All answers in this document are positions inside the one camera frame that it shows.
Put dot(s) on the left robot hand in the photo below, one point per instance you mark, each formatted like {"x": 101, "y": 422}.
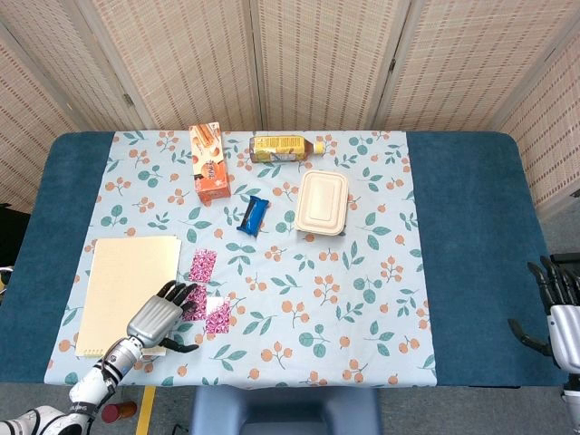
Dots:
{"x": 151, "y": 321}

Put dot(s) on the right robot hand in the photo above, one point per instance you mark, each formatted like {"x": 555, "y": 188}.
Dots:
{"x": 566, "y": 335}

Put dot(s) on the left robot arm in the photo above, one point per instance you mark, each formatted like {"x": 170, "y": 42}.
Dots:
{"x": 90, "y": 385}

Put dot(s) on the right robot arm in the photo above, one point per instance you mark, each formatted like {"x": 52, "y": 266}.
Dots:
{"x": 572, "y": 394}

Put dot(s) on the cream notebook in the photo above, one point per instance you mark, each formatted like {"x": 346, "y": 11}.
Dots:
{"x": 122, "y": 281}

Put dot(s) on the black device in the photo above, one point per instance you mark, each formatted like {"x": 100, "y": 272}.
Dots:
{"x": 572, "y": 257}

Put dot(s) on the yellow floor tape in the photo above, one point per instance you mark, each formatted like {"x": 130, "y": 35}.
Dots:
{"x": 146, "y": 410}

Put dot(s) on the red bottle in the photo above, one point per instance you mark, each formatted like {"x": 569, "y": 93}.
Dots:
{"x": 118, "y": 411}

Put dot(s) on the blue table cover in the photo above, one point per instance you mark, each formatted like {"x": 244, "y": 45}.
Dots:
{"x": 471, "y": 226}

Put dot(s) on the blue snack packet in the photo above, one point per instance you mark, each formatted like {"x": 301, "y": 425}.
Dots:
{"x": 254, "y": 216}

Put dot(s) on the floral tablecloth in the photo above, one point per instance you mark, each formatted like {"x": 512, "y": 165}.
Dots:
{"x": 294, "y": 272}

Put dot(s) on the orange biscuit box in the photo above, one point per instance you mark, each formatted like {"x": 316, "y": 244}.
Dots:
{"x": 210, "y": 176}

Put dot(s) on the black case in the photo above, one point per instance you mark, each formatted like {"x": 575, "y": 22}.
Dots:
{"x": 11, "y": 235}

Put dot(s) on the woven folding screen panel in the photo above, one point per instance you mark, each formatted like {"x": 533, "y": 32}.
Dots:
{"x": 553, "y": 136}
{"x": 59, "y": 59}
{"x": 476, "y": 63}
{"x": 190, "y": 63}
{"x": 27, "y": 136}
{"x": 321, "y": 63}

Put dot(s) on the beige lidded lunch box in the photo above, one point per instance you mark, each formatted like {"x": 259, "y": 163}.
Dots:
{"x": 321, "y": 201}

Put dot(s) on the yellow label tea bottle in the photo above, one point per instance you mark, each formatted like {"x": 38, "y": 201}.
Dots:
{"x": 276, "y": 148}

